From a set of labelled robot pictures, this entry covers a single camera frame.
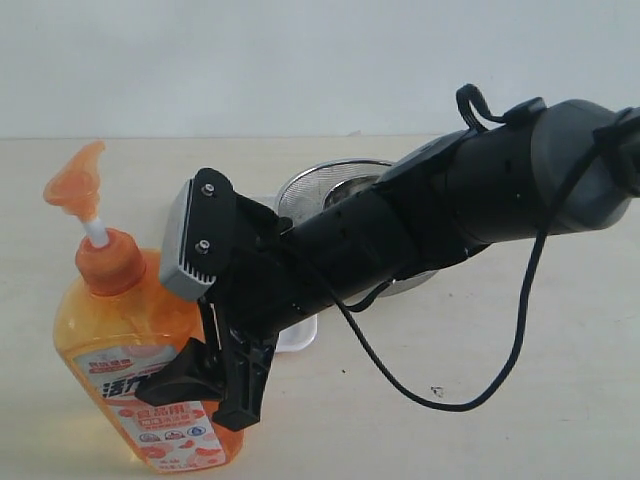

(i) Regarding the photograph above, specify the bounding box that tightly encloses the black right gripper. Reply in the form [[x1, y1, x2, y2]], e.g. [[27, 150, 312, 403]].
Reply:
[[135, 193, 288, 431]]

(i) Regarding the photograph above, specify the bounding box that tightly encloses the orange pump soap bottle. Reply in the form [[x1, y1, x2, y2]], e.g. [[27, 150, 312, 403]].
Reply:
[[43, 141, 244, 473]]

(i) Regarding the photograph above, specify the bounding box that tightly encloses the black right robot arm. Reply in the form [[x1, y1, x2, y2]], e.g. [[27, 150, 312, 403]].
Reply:
[[135, 98, 639, 431]]

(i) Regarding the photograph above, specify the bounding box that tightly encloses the large steel mesh colander bowl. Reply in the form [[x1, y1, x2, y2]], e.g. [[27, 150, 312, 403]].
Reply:
[[275, 158, 437, 300]]

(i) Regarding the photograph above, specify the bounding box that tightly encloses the small stainless steel bowl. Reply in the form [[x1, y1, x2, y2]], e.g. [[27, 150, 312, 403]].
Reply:
[[323, 176, 377, 210]]

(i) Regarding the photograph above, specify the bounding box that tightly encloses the white rectangular plastic tray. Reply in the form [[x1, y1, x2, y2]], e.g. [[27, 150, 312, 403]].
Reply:
[[159, 193, 319, 354]]

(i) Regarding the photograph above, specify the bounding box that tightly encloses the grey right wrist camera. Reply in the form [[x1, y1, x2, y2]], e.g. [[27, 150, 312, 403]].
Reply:
[[158, 168, 236, 301]]

